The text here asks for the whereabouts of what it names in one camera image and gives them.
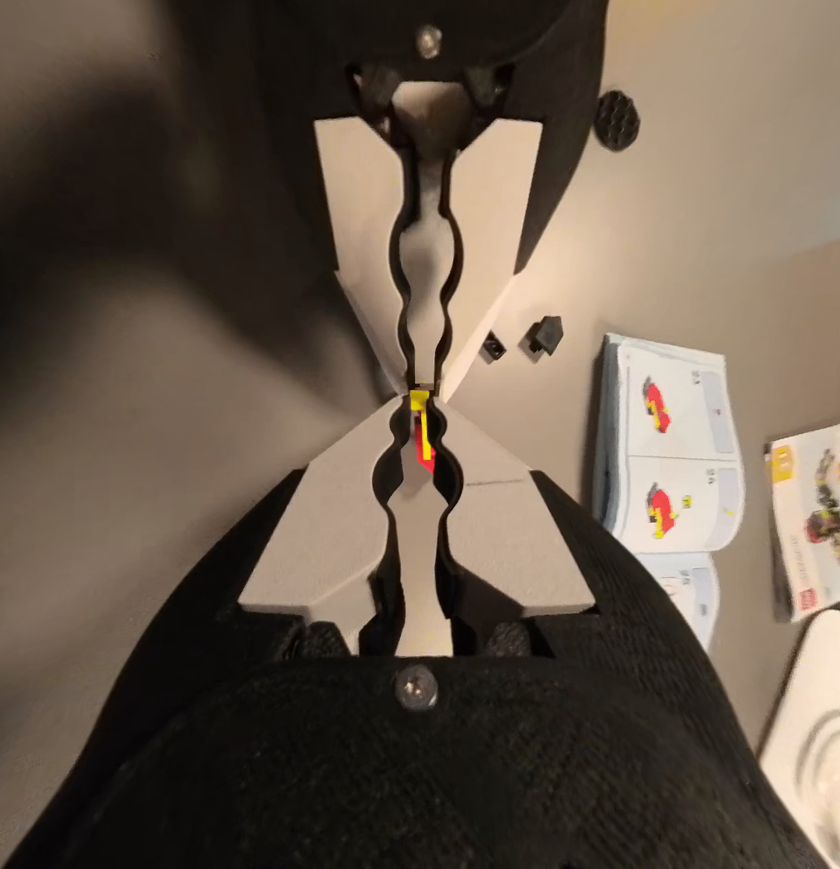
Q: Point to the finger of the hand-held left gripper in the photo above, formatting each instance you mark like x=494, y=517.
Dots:
x=494, y=203
x=355, y=203

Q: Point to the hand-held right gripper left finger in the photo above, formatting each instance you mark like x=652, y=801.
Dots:
x=318, y=543

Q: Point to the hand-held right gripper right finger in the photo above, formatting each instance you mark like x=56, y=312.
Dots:
x=515, y=543

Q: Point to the red yellow lego model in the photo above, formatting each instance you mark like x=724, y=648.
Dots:
x=425, y=445

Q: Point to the black round lego wheel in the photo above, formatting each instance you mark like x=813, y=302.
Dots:
x=617, y=119

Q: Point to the dark grey lego piece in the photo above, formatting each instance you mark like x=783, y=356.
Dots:
x=545, y=335

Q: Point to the black lego piece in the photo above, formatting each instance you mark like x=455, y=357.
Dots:
x=493, y=346

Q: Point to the open instruction booklet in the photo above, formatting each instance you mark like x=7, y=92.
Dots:
x=698, y=475

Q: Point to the closed instruction booklet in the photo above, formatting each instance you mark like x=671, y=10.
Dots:
x=820, y=543

